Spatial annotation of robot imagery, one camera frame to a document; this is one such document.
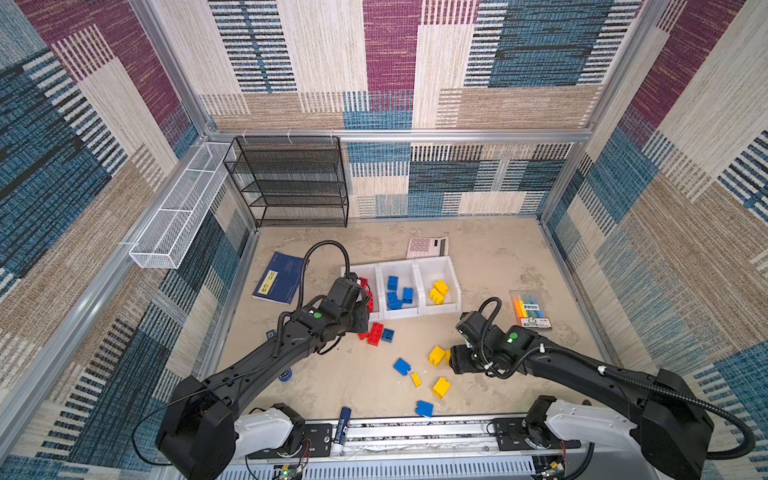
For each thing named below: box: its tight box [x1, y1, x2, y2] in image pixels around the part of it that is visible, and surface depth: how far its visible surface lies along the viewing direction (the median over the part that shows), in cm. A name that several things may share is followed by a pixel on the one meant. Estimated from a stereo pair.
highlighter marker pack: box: [509, 290, 553, 330], surface depth 96 cm
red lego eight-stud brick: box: [367, 322, 384, 347], surface depth 92 cm
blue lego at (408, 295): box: [403, 287, 414, 304], surface depth 98 cm
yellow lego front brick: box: [432, 377, 451, 399], surface depth 81 cm
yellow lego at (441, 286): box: [433, 280, 449, 295], surface depth 101 cm
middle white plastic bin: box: [378, 260, 421, 319], surface depth 98 cm
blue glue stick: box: [337, 406, 352, 444], surface depth 76 cm
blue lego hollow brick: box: [381, 328, 395, 343], surface depth 91 cm
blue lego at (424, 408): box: [415, 400, 434, 418], surface depth 80 cm
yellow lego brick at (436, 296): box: [430, 287, 445, 305], surface depth 98 cm
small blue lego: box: [387, 275, 399, 291], surface depth 101 cm
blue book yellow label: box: [252, 252, 305, 305], surface depth 104 cm
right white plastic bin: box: [413, 256, 461, 315], surface depth 98 cm
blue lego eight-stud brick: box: [387, 292, 403, 310], surface depth 98 cm
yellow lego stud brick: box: [428, 346, 446, 367], surface depth 86 cm
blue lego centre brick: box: [393, 357, 411, 376], surface depth 87 cm
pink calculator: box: [406, 236, 449, 259], surface depth 111 cm
